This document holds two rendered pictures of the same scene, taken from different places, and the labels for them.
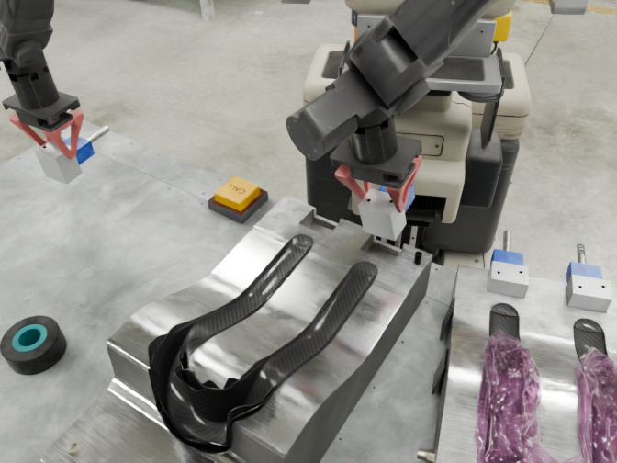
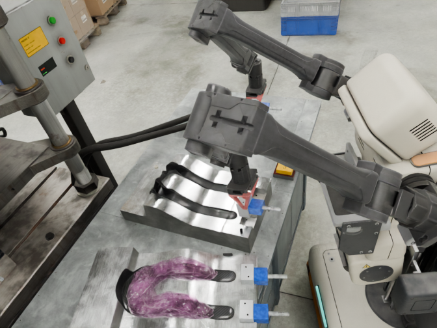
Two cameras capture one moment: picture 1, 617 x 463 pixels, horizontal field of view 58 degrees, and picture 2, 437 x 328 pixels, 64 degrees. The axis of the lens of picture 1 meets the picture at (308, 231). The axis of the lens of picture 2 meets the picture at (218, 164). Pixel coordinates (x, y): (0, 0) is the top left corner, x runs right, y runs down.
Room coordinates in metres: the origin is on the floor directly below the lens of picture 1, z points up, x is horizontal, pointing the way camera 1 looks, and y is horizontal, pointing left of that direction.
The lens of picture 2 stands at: (0.47, -0.78, 1.81)
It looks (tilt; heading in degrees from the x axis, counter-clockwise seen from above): 44 degrees down; 86
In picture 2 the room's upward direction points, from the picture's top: 12 degrees counter-clockwise
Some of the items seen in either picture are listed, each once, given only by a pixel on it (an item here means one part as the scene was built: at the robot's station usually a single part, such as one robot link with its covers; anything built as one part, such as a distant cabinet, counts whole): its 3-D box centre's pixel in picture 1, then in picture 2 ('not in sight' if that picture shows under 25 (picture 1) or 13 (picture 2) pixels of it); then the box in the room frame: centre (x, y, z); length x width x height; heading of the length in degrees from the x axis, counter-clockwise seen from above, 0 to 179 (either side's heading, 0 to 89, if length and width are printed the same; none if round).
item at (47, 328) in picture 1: (34, 344); not in sight; (0.48, 0.40, 0.82); 0.08 x 0.08 x 0.04
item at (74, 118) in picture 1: (57, 130); (255, 97); (0.77, 0.39, 0.99); 0.07 x 0.07 x 0.09; 60
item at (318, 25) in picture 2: not in sight; (310, 18); (2.10, 2.88, 0.11); 0.61 x 0.41 x 0.22; 149
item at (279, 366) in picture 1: (270, 319); (194, 189); (0.43, 0.05, 0.92); 0.35 x 0.16 x 0.09; 146
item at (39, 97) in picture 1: (35, 88); (255, 81); (0.77, 0.40, 1.06); 0.10 x 0.07 x 0.07; 60
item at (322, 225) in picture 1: (320, 230); (258, 197); (0.64, -0.02, 0.87); 0.05 x 0.05 x 0.04; 56
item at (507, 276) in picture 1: (506, 261); (264, 276); (0.57, -0.30, 0.86); 0.13 x 0.05 x 0.05; 163
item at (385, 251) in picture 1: (382, 254); (248, 222); (0.58, -0.11, 0.87); 0.05 x 0.05 x 0.04; 56
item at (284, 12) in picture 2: not in sight; (311, 2); (2.10, 2.88, 0.28); 0.61 x 0.41 x 0.15; 149
